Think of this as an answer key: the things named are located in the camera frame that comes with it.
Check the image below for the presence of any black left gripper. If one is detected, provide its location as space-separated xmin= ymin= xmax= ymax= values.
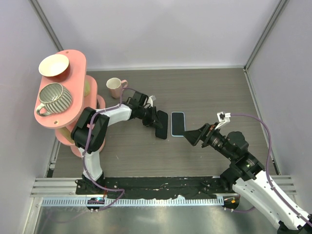
xmin=137 ymin=106 xmax=162 ymax=130

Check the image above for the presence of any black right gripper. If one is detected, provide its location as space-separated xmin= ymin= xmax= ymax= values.
xmin=181 ymin=122 xmax=235 ymax=160

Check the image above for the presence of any black phone case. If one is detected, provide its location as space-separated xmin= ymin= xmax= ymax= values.
xmin=155 ymin=110 xmax=168 ymax=140

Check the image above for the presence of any blue smartphone black screen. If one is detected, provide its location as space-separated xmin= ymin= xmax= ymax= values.
xmin=171 ymin=112 xmax=185 ymax=136

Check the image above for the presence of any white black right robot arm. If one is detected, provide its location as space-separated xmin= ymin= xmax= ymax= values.
xmin=183 ymin=123 xmax=312 ymax=234

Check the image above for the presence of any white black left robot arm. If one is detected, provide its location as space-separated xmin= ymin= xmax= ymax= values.
xmin=71 ymin=91 xmax=169 ymax=195

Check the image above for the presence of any pink mug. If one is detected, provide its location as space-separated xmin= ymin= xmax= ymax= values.
xmin=106 ymin=78 xmax=128 ymax=99

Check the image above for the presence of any grey striped mug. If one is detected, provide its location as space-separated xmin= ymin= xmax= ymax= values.
xmin=36 ymin=82 xmax=73 ymax=117

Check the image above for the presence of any white bowl red outside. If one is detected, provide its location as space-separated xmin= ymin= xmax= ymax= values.
xmin=39 ymin=54 xmax=71 ymax=82

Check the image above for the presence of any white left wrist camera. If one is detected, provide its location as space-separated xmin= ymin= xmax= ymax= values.
xmin=146 ymin=95 xmax=156 ymax=107

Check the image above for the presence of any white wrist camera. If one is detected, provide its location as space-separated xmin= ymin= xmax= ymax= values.
xmin=146 ymin=95 xmax=156 ymax=107
xmin=215 ymin=112 xmax=231 ymax=129

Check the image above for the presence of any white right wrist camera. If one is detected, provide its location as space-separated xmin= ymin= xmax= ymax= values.
xmin=215 ymin=112 xmax=231 ymax=129

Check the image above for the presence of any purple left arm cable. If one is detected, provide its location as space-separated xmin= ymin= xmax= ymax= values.
xmin=81 ymin=87 xmax=137 ymax=191

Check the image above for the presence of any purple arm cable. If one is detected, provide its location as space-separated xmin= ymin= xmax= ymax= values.
xmin=81 ymin=87 xmax=137 ymax=191
xmin=228 ymin=113 xmax=312 ymax=229

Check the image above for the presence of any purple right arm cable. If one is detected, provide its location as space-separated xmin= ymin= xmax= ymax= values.
xmin=228 ymin=113 xmax=312 ymax=229

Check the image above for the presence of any aluminium frame rail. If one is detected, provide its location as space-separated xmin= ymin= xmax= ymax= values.
xmin=31 ymin=175 xmax=296 ymax=210

